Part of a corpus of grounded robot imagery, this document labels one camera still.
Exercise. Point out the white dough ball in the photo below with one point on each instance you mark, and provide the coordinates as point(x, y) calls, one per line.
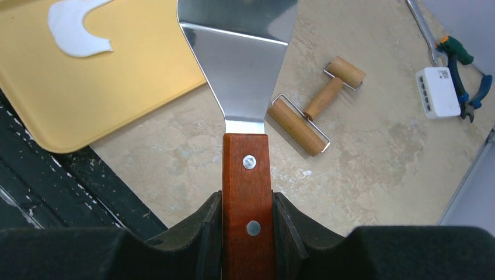
point(66, 23)

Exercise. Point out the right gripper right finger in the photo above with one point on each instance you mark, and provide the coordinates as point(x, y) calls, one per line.
point(307, 250)

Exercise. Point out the wooden dough roller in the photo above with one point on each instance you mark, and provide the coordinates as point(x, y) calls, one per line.
point(300, 124)

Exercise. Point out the yellow tray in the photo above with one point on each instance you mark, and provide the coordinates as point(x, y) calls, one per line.
point(67, 103)

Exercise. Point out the aluminium frame rail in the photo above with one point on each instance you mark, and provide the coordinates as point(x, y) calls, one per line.
point(472, 204)

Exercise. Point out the right silver wrench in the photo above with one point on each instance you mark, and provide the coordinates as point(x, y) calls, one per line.
point(437, 58)

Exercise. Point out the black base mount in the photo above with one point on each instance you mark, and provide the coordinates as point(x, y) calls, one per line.
point(41, 189)

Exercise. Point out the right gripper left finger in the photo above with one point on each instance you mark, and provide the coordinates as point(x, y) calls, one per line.
point(189, 250)

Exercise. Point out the white small box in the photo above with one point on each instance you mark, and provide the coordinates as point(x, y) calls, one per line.
point(437, 93)

